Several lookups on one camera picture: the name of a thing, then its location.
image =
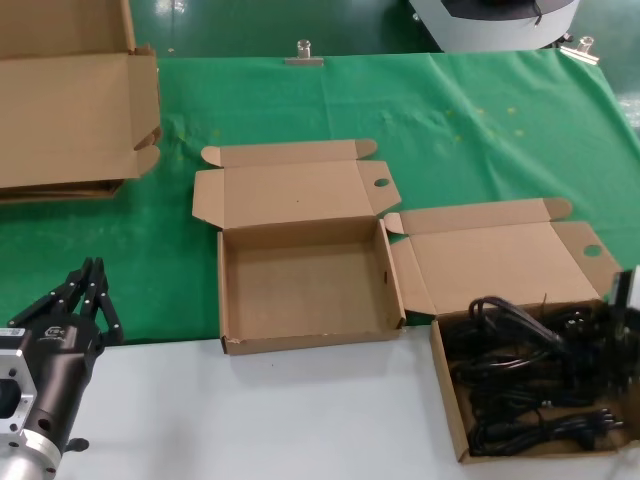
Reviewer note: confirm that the silver binder clip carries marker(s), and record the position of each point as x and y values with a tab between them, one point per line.
304	61
582	50

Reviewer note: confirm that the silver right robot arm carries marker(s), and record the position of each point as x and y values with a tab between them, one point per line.
631	287

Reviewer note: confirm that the white wheeled robot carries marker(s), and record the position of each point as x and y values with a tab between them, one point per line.
500	35

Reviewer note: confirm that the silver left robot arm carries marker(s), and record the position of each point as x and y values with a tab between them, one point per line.
25	460

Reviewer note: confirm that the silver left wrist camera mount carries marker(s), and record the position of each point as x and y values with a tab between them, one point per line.
15	370

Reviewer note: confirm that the green table cloth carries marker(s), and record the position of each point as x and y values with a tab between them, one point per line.
450	150

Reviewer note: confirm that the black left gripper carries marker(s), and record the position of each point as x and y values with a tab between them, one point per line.
60	370

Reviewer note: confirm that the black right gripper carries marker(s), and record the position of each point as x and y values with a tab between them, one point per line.
627	325

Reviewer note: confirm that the small black clamp knob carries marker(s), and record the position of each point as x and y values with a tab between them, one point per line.
77	445

